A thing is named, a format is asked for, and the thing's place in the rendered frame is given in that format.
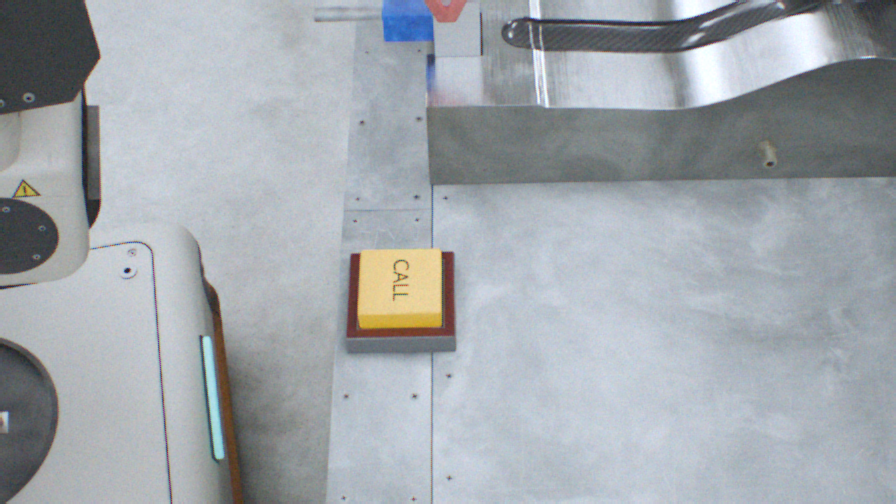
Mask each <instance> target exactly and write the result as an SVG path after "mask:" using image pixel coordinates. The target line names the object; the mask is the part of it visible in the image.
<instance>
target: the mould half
mask: <svg viewBox="0 0 896 504"><path fill-rule="evenodd" d="M479 1H480V12H482V31H483V55H480V56H446V57H436V56H435V57H434V54H427V55H426V122H427V141H428V160H429V178H430V185H461V184H509V183H560V182H613V181H669V180H729V179H794V178H865V177H896V7H895V4H894V2H893V0H871V1H864V2H851V3H841V4H832V5H826V6H822V7H817V8H814V9H810V10H806V11H803V12H800V13H797V14H793V15H791V16H788V17H785V18H782V19H779V20H777V21H774V22H772V23H769V24H766V25H764V26H761V27H759V28H756V29H753V30H751V31H748V32H746V33H743V34H740V35H738V36H735V37H732V38H729V39H727V40H724V41H721V42H718V43H715V44H712V45H708V46H705V47H701V48H698V49H693V50H689V51H683V52H676V53H614V52H583V51H539V50H536V49H525V48H517V47H514V46H511V45H509V44H508V43H507V42H506V41H505V40H504V39H503V37H502V28H503V27H504V25H505V24H506V23H508V22H510V21H511V20H514V19H519V18H523V17H527V16H528V17H535V18H537V19H599V20H624V21H669V20H677V19H683V18H687V17H691V16H694V15H698V14H701V13H704V12H707V11H710V10H713V9H716V8H718V7H721V6H724V5H726V4H729V3H732V2H734V1H737V0H479ZM765 140H770V141H772V142H774V143H775V144H776V148H777V151H776V159H777V164H776V165H775V166H774V167H773V168H766V167H764V166H763V163H762V159H761V158H760V157H758V153H757V147H758V143H760V142H762V141H765Z"/></svg>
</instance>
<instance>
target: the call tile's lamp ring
mask: <svg viewBox="0 0 896 504"><path fill-rule="evenodd" d="M360 257H361V253H351V261H350V280H349V298H348V317H347V336H346V338H386V337H439V336H455V323H454V252H453V251H445V252H441V257H442V259H445V328H409V329H356V323H357V302H358V282H359V261H360Z"/></svg>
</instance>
